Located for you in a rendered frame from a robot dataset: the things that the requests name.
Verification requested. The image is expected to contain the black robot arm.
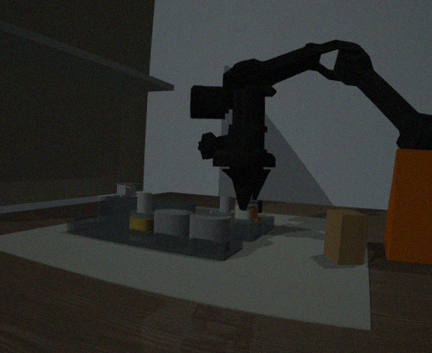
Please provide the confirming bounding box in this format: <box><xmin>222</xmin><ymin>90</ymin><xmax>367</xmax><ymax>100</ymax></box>
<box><xmin>190</xmin><ymin>40</ymin><xmax>432</xmax><ymax>160</ymax></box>

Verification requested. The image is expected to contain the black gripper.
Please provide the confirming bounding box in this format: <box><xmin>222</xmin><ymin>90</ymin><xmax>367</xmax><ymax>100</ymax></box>
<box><xmin>213</xmin><ymin>118</ymin><xmax>275</xmax><ymax>210</ymax></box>

